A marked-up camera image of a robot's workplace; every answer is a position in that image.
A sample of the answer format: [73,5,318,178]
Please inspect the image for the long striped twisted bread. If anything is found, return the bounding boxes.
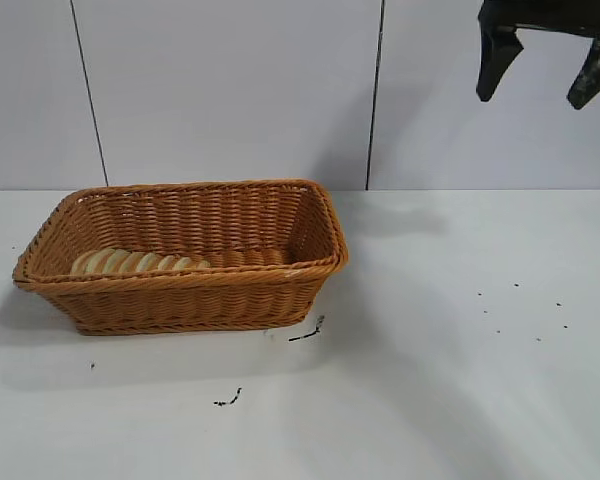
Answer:
[70,247,213,276]

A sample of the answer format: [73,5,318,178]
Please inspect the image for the brown woven wicker basket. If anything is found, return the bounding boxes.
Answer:
[12,177,351,337]

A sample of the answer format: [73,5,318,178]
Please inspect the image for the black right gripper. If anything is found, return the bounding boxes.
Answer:
[475,0,600,112]

